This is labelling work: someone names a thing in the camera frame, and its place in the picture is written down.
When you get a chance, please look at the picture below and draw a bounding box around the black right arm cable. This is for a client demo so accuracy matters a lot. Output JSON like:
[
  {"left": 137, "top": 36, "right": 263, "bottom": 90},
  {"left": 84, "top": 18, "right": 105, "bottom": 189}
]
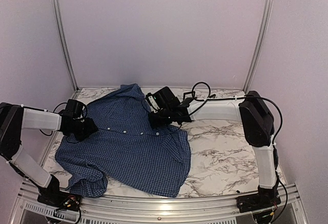
[{"left": 142, "top": 82, "right": 290, "bottom": 209}]

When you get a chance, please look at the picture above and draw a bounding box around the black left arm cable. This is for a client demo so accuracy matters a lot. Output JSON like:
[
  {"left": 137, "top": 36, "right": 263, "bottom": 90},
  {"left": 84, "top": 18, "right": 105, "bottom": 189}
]
[{"left": 38, "top": 101, "right": 89, "bottom": 144}]

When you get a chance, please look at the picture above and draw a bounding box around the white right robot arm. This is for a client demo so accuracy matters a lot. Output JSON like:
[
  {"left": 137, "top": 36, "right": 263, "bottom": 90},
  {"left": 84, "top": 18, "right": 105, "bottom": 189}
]
[{"left": 146, "top": 87, "right": 281, "bottom": 208}]

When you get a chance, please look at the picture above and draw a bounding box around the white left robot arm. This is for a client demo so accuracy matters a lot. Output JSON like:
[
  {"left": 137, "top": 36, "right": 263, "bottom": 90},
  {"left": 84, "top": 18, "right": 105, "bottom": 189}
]
[{"left": 1, "top": 99, "right": 98, "bottom": 207}]

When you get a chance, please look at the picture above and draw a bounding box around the black open display box left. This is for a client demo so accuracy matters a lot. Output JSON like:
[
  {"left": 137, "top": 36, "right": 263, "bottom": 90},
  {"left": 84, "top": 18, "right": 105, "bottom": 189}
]
[{"left": 182, "top": 91, "right": 196, "bottom": 100}]

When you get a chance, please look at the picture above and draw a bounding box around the black wrist camera on right gripper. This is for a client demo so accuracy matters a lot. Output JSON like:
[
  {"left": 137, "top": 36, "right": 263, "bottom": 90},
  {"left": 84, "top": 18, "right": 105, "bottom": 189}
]
[{"left": 146, "top": 93, "right": 160, "bottom": 112}]

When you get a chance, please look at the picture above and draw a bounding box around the aluminium front frame rail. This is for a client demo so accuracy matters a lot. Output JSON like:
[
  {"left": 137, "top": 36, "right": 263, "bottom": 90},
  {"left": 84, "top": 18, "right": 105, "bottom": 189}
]
[{"left": 15, "top": 180, "right": 305, "bottom": 224}]

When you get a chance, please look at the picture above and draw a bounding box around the blue plaid shirt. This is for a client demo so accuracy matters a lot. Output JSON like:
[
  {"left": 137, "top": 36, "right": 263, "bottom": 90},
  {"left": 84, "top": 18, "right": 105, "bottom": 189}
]
[{"left": 55, "top": 84, "right": 191, "bottom": 198}]

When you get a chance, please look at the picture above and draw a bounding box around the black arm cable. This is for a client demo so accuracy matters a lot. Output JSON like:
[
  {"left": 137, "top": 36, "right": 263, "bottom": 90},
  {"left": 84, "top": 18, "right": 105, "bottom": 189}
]
[
  {"left": 38, "top": 101, "right": 89, "bottom": 144},
  {"left": 142, "top": 82, "right": 290, "bottom": 209}
]

